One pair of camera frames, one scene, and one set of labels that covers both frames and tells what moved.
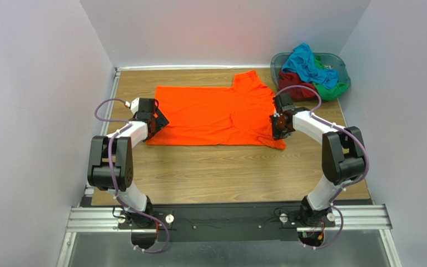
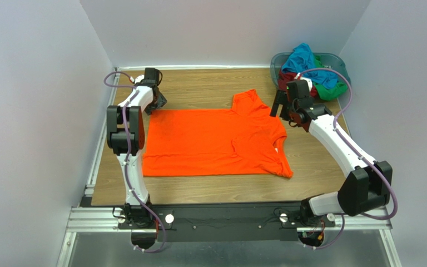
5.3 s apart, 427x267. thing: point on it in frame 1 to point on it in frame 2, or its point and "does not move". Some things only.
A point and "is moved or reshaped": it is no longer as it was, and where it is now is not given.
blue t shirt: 301,61 does not move
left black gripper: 157,120 to 157,102
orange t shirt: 239,115 is moved or reshaped
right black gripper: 276,129 to 282,101
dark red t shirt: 287,79 does not move
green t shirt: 329,93 does not move
